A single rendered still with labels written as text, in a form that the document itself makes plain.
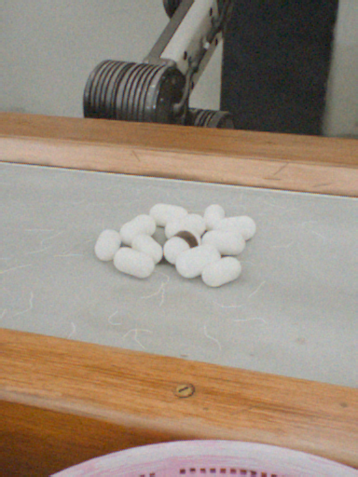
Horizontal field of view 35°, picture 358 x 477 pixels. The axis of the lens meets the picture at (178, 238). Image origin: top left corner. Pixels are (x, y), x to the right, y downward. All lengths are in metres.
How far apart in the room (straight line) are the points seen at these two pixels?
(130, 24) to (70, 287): 2.27
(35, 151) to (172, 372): 0.41
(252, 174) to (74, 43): 2.22
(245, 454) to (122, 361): 0.09
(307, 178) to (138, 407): 0.36
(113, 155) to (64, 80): 2.20
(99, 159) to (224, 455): 0.43
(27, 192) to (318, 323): 0.33
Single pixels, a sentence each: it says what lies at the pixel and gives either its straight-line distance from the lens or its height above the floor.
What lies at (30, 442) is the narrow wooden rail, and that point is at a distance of 0.34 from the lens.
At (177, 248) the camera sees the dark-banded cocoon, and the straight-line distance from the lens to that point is 0.45.
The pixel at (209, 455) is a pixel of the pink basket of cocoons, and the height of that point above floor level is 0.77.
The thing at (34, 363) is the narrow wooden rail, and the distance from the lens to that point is 0.34.
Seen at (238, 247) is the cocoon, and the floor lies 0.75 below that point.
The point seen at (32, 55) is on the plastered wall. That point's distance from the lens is 2.88.
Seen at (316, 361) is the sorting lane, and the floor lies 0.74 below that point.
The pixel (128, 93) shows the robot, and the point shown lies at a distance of 0.87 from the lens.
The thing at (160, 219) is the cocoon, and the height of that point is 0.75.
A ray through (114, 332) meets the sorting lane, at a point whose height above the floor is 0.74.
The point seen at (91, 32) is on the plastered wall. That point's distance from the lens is 2.73.
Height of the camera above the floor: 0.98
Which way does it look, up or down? 29 degrees down
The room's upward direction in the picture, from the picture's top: straight up
